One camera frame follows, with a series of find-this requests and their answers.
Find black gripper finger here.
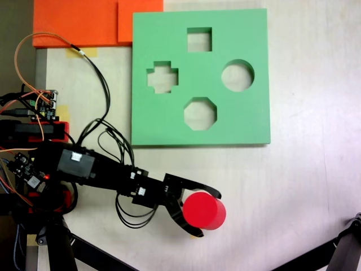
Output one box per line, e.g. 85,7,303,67
168,196,205,239
180,177,223,200

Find red cylinder block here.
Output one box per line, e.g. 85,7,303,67
182,191,227,231

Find large orange flat block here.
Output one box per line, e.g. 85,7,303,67
32,0,133,47

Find green shape sorter board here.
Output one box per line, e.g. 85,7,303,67
131,8,271,148

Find black tripod leg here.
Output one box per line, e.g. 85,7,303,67
11,211,139,271

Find small black circuit board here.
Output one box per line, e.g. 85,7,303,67
8,152,47,194

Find thin black motor wires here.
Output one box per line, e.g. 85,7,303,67
115,191,158,229
97,120,135,170

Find long black cable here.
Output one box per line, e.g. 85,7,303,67
70,43,111,147

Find red printed base mount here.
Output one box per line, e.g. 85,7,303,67
27,120,71,214

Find circuit board with wires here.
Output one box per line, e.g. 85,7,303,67
30,89,59,121

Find braided grey cable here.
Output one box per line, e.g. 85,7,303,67
12,224,28,271

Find black USB cable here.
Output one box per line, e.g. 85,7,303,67
0,108,38,117

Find thin orange cable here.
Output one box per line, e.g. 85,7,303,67
14,32,74,94

